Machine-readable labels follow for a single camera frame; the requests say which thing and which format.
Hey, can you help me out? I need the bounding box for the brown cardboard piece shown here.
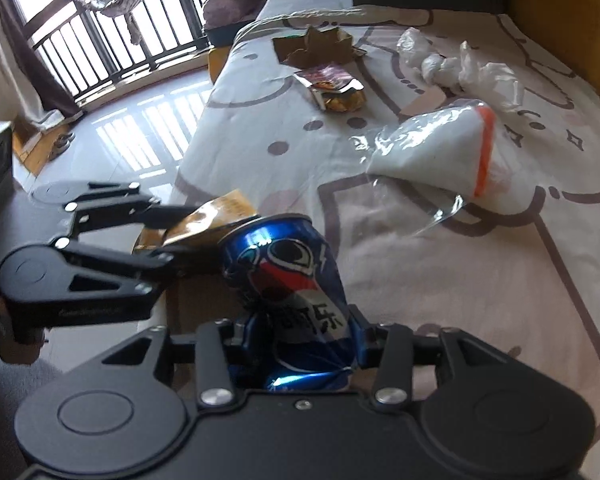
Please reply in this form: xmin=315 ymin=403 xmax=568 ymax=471
xmin=272 ymin=26 xmax=366 ymax=70

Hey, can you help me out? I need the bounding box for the yellow snack bag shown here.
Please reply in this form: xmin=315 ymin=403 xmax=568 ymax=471
xmin=162 ymin=190 xmax=259 ymax=247

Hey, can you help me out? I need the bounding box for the blue Pepsi can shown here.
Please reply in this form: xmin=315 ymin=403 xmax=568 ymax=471
xmin=219 ymin=214 xmax=358 ymax=391

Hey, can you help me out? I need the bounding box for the patterned bed sheet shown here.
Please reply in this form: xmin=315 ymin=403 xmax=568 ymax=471
xmin=168 ymin=5 xmax=600 ymax=480

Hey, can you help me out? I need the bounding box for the crumpled white plastic bag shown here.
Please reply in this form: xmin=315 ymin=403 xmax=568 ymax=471
xmin=396 ymin=27 xmax=524 ymax=112

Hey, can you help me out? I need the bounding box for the black balcony railing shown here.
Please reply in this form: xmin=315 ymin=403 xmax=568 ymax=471
xmin=7 ymin=0 xmax=209 ymax=102

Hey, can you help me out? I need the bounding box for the pair of slippers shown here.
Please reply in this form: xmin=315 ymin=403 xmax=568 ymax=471
xmin=48 ymin=131 xmax=76 ymax=160

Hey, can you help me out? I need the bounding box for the brown curtain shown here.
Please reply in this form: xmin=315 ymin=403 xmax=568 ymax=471
xmin=0 ymin=0 xmax=83 ymax=132

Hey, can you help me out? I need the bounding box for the red snack packet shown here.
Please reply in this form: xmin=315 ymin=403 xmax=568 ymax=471
xmin=294 ymin=64 xmax=366 ymax=113

